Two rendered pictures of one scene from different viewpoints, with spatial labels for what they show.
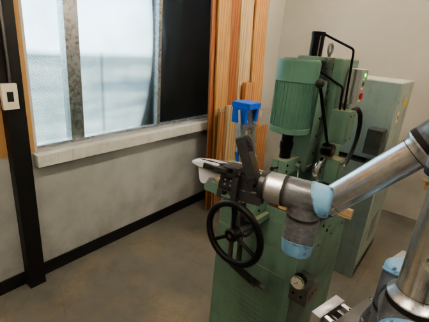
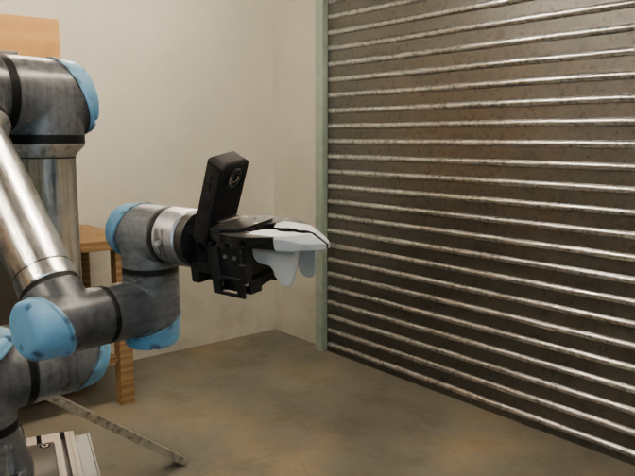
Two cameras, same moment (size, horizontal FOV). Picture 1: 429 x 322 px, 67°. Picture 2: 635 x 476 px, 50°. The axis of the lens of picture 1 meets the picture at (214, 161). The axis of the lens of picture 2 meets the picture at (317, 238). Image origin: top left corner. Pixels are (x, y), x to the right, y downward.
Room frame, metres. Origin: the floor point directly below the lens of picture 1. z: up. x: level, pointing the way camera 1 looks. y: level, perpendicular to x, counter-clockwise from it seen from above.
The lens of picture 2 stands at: (1.51, 0.22, 1.34)
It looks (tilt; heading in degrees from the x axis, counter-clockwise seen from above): 9 degrees down; 194
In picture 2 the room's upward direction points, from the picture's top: straight up
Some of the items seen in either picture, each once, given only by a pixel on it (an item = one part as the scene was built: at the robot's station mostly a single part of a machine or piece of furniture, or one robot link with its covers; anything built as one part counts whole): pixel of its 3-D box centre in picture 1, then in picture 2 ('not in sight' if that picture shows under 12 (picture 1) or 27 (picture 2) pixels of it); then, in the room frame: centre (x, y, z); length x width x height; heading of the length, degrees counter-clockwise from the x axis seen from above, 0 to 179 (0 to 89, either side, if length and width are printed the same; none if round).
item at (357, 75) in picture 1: (355, 86); not in sight; (1.57, -0.63, 1.40); 0.10 x 0.06 x 0.16; 140
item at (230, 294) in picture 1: (275, 273); not in sight; (1.50, -0.39, 0.35); 0.58 x 0.45 x 0.71; 140
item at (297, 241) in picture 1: (300, 230); (141, 307); (0.70, -0.23, 1.12); 0.11 x 0.08 x 0.11; 154
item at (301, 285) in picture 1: (299, 282); not in sight; (1.08, -0.38, 0.65); 0.06 x 0.04 x 0.08; 50
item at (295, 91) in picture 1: (293, 96); not in sight; (1.41, -0.32, 1.35); 0.18 x 0.18 x 0.31
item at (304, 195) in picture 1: (306, 197); (148, 233); (0.68, -0.22, 1.21); 0.11 x 0.08 x 0.09; 64
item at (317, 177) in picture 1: (320, 169); not in sight; (1.43, -0.50, 1.02); 0.12 x 0.03 x 0.12; 140
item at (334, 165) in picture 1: (331, 168); not in sight; (1.45, -0.56, 1.02); 0.09 x 0.07 x 0.12; 50
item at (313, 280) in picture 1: (304, 288); not in sight; (1.13, -0.43, 0.58); 0.12 x 0.08 x 0.08; 140
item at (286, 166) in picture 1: (285, 165); not in sight; (1.42, -0.33, 1.03); 0.14 x 0.07 x 0.09; 140
